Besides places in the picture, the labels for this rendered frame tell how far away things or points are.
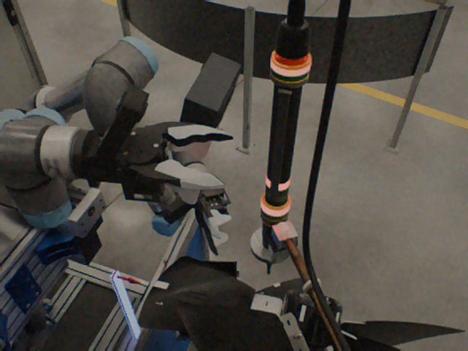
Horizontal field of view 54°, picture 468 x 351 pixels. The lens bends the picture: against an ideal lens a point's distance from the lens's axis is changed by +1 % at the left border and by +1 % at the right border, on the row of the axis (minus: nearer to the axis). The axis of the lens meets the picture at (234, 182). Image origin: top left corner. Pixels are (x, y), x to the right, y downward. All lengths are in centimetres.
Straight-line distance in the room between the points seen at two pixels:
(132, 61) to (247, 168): 187
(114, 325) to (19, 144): 151
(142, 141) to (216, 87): 83
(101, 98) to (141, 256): 157
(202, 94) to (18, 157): 82
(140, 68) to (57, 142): 51
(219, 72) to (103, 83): 53
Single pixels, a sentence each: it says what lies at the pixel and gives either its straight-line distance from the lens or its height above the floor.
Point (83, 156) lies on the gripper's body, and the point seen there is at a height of 165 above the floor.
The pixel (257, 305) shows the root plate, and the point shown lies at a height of 119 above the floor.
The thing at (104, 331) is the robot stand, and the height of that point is 23.
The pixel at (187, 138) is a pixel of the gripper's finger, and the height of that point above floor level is 166.
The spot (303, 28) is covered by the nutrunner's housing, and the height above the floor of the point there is 185.
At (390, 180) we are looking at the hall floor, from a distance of 298.
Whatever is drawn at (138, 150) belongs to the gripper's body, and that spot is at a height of 167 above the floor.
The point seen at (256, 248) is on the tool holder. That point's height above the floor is 146.
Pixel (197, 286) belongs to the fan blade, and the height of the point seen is 118.
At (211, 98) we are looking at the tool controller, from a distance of 140.
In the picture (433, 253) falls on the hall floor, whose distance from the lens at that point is 272.
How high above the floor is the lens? 209
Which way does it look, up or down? 48 degrees down
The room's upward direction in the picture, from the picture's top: straight up
